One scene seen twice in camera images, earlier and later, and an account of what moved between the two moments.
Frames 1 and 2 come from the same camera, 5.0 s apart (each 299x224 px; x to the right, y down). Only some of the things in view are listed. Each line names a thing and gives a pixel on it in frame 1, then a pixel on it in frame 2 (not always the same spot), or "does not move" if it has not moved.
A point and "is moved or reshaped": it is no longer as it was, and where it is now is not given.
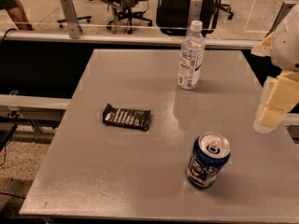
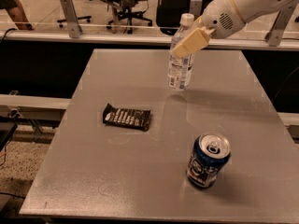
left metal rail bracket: [71, 17] does not move
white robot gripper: [287, 46] → [220, 15]
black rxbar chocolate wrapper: [135, 119] does not move
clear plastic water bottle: [192, 54] is moved or reshaped
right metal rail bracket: [285, 12] does not move
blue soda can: [207, 160] does not move
